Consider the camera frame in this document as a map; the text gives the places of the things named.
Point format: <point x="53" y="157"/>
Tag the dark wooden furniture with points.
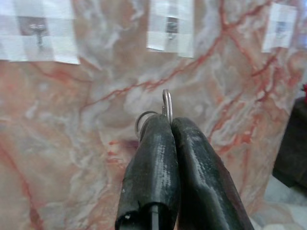
<point x="293" y="143"/>

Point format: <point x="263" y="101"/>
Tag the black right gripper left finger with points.
<point x="153" y="172"/>

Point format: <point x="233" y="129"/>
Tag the silver carabiner clip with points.
<point x="170" y="105"/>

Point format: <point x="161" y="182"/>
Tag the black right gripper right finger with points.
<point x="204" y="182"/>

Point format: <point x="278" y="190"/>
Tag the red object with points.
<point x="305" y="89"/>

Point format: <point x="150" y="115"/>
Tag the white adhesive metal wall hook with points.
<point x="280" y="28"/>
<point x="38" y="33"/>
<point x="170" y="28"/>

